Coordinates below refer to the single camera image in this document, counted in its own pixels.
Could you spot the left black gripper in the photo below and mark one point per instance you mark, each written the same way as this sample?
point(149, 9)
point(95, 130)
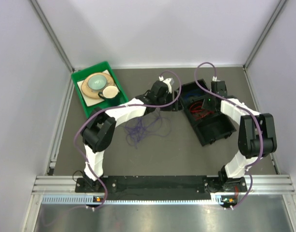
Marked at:
point(174, 108)

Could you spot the light teal bowl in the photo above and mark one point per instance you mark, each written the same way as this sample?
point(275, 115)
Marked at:
point(97, 82)

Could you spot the white square board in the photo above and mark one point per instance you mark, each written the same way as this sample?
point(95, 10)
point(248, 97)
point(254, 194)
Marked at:
point(90, 101)

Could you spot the dark green mug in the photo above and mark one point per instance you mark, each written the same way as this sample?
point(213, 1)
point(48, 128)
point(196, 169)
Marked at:
point(110, 95)

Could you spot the black three-compartment tray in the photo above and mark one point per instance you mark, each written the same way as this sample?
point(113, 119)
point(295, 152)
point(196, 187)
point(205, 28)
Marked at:
point(209, 126)

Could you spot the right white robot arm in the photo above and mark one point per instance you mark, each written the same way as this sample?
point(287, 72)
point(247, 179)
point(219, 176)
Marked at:
point(257, 136)

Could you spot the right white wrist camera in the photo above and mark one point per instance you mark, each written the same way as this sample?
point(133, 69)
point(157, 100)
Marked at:
point(214, 79)

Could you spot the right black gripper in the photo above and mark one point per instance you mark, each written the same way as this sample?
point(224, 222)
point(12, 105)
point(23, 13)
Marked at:
point(205, 105)

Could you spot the green plastic bin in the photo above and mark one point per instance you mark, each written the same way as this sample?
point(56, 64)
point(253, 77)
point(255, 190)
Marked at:
point(83, 74)

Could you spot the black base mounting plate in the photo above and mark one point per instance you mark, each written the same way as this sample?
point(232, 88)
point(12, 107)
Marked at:
point(201, 183)

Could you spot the slotted grey cable duct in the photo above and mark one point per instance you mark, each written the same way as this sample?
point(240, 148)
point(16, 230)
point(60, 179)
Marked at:
point(93, 200)

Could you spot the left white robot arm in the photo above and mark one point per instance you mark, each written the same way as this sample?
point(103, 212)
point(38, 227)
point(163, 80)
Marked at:
point(99, 129)

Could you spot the wooden round plate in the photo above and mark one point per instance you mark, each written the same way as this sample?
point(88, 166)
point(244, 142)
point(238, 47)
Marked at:
point(94, 93)

